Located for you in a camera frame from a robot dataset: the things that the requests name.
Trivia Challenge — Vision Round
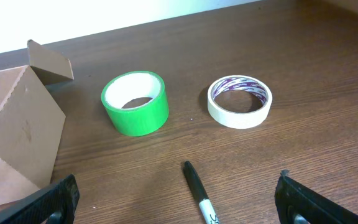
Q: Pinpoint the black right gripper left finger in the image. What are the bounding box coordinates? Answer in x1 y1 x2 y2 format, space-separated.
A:
0 174 80 224

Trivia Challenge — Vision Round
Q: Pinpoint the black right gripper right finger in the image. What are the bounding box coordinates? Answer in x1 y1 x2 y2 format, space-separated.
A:
274 170 358 224

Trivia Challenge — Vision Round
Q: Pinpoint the brown cardboard box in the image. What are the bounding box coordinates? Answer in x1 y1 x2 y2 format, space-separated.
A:
0 40 74 205

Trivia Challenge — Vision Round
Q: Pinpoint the black permanent marker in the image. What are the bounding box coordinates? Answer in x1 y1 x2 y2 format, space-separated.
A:
183 161 220 224

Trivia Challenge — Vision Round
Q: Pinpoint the green tape roll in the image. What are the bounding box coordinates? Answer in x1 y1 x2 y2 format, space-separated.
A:
101 71 169 136

